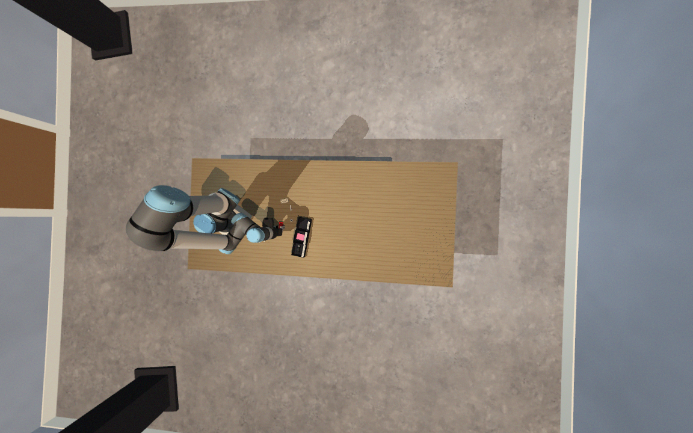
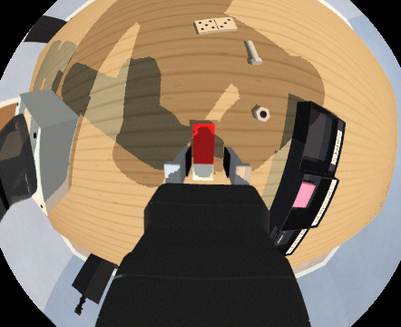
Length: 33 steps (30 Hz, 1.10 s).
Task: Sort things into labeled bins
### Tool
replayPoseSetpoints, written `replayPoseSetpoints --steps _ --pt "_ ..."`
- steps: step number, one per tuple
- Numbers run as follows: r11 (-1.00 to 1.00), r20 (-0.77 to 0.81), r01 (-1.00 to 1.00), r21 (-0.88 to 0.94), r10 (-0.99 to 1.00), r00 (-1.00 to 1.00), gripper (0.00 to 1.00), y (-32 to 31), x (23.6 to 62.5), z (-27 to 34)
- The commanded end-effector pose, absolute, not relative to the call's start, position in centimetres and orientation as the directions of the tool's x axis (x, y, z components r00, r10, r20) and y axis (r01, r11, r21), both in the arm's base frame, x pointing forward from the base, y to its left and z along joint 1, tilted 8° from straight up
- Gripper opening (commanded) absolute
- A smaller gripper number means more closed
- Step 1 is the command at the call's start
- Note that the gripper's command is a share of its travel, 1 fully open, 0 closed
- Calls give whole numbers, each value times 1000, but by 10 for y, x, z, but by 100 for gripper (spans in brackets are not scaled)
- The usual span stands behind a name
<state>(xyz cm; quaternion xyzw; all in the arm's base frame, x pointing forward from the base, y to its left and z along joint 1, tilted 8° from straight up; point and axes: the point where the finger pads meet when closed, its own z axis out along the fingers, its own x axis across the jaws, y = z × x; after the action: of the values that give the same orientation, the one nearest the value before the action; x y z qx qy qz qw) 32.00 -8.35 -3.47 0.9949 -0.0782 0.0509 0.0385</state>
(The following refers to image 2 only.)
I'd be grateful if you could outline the red and white eraser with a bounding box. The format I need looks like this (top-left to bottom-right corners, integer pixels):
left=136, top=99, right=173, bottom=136
left=193, top=124, right=215, bottom=181

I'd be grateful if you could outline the white hex nut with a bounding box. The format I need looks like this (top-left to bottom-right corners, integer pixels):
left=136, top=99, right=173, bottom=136
left=254, top=107, right=270, bottom=122

